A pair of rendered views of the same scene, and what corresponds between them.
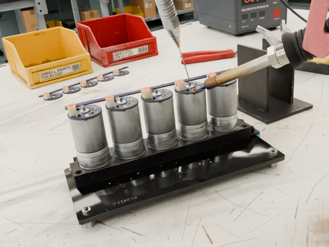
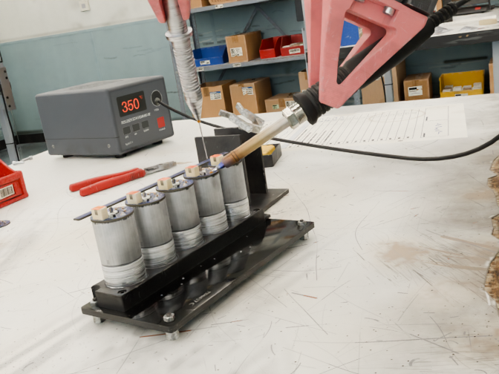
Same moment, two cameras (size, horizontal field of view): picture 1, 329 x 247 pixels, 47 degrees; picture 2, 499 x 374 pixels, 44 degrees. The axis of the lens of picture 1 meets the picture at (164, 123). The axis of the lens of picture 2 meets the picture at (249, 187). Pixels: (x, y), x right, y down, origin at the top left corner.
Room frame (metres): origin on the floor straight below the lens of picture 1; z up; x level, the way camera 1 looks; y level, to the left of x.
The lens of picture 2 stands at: (-0.07, 0.19, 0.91)
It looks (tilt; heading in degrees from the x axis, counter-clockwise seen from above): 15 degrees down; 325
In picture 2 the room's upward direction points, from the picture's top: 9 degrees counter-clockwise
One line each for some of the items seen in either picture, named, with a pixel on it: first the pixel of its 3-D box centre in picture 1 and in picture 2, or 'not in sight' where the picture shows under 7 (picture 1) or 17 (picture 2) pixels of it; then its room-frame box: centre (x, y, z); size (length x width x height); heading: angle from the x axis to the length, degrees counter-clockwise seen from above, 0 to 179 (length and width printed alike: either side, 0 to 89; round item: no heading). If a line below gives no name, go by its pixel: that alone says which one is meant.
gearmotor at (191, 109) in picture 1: (192, 115); (206, 206); (0.28, -0.02, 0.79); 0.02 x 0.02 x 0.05
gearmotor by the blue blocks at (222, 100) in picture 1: (222, 107); (230, 194); (0.29, -0.05, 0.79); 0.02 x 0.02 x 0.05
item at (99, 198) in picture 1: (172, 168); (210, 267); (0.26, 0.00, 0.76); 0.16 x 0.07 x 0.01; 109
